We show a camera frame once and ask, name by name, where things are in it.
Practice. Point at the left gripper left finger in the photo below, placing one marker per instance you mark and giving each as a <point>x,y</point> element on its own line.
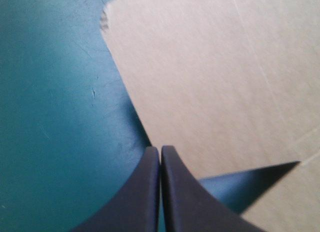
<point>135,199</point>

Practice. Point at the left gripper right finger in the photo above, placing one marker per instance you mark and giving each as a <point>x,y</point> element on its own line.
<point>185,204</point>

